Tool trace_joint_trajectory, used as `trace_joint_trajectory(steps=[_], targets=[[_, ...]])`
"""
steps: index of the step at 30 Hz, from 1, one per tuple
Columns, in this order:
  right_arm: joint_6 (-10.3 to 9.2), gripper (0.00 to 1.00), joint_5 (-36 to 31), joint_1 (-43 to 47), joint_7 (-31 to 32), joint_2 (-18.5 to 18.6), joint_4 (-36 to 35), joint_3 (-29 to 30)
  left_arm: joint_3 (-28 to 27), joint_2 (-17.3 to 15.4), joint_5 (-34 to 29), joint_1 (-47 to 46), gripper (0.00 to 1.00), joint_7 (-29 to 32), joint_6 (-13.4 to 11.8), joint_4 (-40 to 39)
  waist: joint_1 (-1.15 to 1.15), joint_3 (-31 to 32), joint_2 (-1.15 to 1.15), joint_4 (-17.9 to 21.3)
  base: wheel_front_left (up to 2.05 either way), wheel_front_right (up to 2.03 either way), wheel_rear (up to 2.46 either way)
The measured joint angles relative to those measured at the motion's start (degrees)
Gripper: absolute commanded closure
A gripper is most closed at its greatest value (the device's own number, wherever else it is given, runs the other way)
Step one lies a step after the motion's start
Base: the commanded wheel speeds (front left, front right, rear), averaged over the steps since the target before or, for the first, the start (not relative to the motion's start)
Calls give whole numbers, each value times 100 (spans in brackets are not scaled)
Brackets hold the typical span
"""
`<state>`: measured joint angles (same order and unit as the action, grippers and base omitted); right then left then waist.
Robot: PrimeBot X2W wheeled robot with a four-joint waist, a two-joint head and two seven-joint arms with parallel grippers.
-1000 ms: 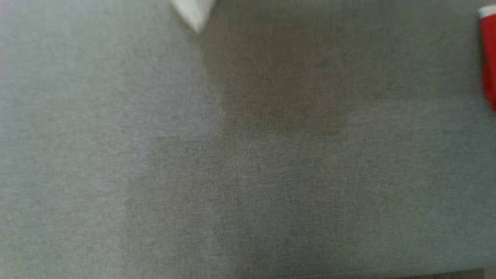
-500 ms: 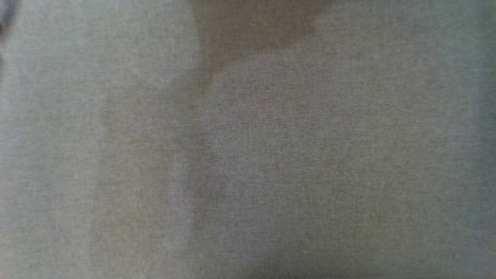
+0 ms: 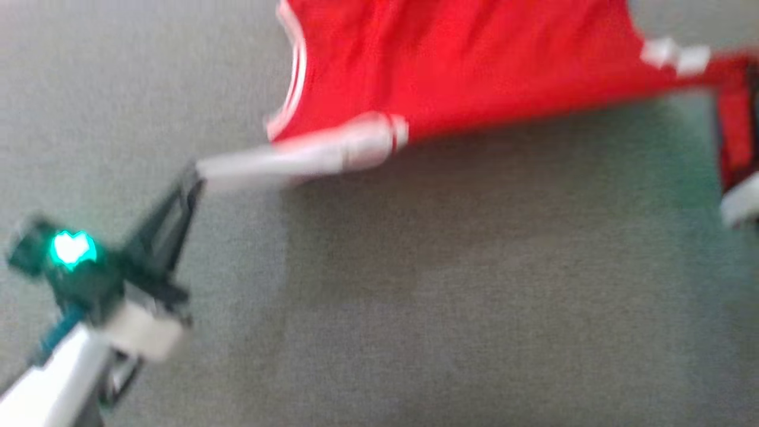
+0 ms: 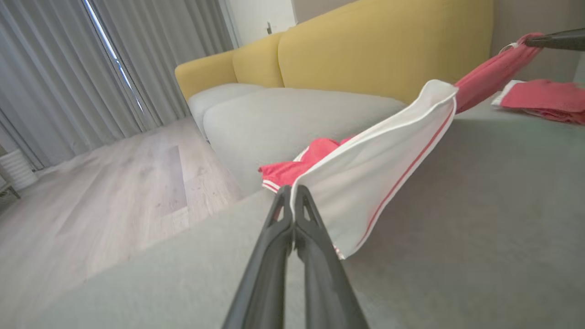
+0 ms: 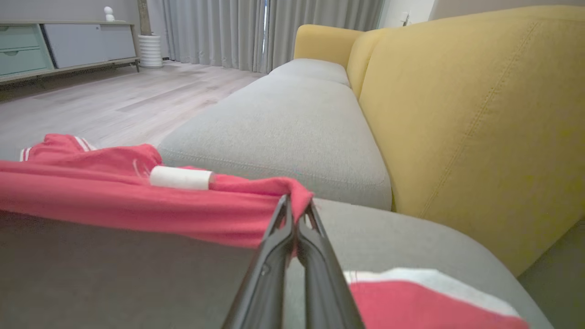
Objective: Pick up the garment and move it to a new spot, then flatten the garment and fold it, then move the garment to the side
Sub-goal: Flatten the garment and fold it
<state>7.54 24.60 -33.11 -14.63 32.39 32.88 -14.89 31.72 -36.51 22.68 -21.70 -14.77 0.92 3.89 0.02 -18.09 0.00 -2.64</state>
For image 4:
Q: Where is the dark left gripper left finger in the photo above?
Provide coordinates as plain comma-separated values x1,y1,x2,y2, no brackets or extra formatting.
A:
223,186,293,329

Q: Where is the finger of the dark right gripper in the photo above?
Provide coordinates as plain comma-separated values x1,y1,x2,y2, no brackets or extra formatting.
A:
523,28,585,52

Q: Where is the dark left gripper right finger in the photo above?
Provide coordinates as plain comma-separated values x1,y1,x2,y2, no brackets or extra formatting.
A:
292,186,370,329

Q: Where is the plain red garment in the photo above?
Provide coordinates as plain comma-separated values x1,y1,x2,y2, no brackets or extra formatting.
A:
491,79,585,125

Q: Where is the red jersey with number 23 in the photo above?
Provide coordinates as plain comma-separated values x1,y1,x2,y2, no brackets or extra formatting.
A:
258,32,544,260

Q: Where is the large grey sofa seat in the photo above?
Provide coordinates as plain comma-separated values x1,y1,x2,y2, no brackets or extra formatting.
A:
27,91,585,329

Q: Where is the medium grey sofa seat cushion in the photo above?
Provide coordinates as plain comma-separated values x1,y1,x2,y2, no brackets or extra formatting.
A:
202,88,407,195

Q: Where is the small grey sofa seat cushion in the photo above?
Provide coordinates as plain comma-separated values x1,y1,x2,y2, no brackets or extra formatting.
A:
187,83,266,140

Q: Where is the wide yellow sofa back cushion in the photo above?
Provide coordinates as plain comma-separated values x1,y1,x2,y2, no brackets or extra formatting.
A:
278,0,494,105

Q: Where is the yellow sofa end back cushion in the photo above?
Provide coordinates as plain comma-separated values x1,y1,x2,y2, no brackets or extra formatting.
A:
175,50,238,102

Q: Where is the narrow yellow sofa back cushion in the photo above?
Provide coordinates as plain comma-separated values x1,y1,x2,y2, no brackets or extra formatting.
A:
232,32,285,89

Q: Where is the grey curtain panel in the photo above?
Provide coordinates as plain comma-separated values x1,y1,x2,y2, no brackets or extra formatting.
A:
0,0,138,170
89,0,236,133

